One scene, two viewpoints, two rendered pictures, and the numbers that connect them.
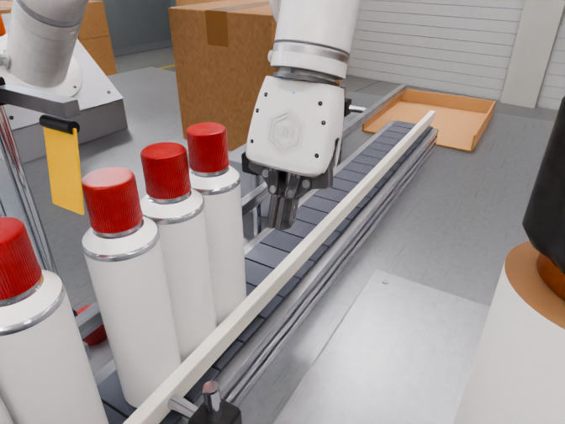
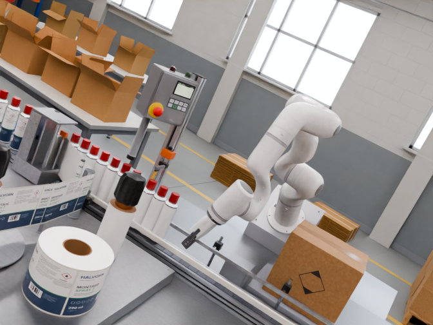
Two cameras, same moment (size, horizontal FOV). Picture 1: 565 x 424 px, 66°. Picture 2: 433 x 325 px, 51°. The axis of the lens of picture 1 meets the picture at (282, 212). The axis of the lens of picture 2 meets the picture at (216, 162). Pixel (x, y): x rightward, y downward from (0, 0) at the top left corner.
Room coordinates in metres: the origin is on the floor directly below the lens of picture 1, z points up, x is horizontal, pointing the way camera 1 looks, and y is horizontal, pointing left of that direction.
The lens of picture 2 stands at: (0.07, -1.52, 1.67)
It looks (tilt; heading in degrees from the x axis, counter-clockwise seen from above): 14 degrees down; 77
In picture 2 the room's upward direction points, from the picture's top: 25 degrees clockwise
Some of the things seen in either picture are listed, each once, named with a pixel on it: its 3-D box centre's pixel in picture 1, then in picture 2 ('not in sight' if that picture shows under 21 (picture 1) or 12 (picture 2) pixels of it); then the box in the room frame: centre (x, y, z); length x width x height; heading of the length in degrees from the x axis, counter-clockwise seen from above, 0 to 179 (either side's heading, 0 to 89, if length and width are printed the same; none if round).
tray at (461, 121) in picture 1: (431, 115); not in sight; (1.10, -0.38, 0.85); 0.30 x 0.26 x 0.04; 149
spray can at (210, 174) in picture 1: (215, 232); (165, 216); (0.35, 0.06, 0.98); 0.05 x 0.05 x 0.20
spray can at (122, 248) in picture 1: (134, 298); (143, 204); (0.25, 0.11, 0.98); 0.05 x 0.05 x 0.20
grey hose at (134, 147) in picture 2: not in sight; (139, 135); (0.15, 0.29, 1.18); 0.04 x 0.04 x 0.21
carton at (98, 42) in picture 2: not in sight; (93, 37); (-0.65, 4.84, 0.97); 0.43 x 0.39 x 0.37; 50
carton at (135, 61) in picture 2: not in sight; (131, 56); (-0.12, 4.52, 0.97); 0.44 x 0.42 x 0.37; 49
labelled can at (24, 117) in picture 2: not in sight; (22, 128); (-0.31, 0.45, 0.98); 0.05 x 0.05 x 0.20
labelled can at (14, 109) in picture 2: not in sight; (9, 119); (-0.37, 0.49, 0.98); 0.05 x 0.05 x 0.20
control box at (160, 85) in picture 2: not in sight; (167, 95); (0.19, 0.25, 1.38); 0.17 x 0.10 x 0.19; 24
